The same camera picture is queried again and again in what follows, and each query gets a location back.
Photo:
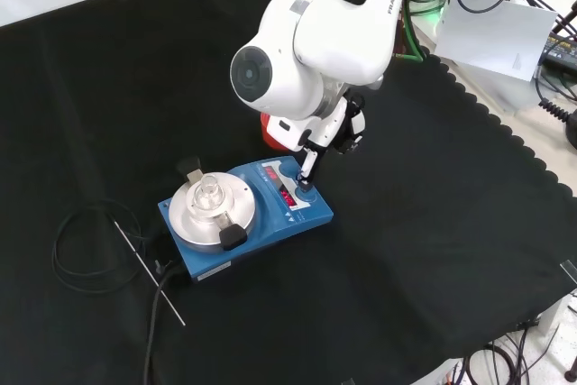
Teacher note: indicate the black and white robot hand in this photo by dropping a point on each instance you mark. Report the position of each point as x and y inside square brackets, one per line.
[333, 128]

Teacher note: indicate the heater with blue base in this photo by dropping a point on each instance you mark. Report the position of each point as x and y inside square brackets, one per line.
[270, 231]

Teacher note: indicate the black bench cloth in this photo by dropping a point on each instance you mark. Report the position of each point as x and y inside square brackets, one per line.
[405, 245]

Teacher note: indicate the clear round-bottom glass flask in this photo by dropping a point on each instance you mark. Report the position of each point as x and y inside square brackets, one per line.
[208, 195]

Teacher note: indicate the pale board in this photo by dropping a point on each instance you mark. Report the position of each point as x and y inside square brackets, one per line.
[491, 38]

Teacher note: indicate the thin steel probe rod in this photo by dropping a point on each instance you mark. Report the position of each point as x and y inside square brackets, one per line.
[149, 268]

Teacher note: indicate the black power supply box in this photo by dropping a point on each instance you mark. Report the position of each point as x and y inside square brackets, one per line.
[561, 49]

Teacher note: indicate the clear tape piece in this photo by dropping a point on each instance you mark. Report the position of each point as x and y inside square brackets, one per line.
[569, 268]
[348, 381]

